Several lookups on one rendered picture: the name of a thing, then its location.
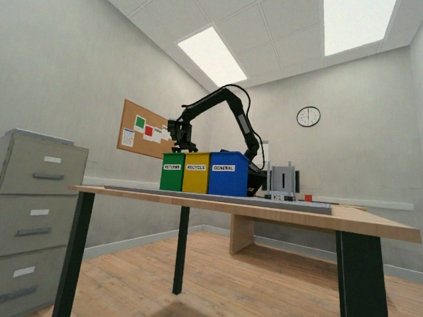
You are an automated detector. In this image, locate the yellow open bin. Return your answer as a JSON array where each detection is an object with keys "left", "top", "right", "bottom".
[{"left": 182, "top": 152, "right": 212, "bottom": 194}]

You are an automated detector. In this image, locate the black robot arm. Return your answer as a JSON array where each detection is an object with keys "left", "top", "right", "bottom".
[{"left": 167, "top": 87, "right": 260, "bottom": 173}]

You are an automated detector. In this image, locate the green bin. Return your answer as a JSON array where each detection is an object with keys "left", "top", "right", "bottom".
[{"left": 159, "top": 153, "right": 186, "bottom": 192}]

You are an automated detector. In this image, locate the blue bin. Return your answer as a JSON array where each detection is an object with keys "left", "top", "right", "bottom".
[{"left": 208, "top": 151, "right": 250, "bottom": 197}]

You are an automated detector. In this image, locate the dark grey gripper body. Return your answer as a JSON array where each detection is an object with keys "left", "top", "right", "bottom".
[{"left": 174, "top": 140, "right": 196, "bottom": 150}]

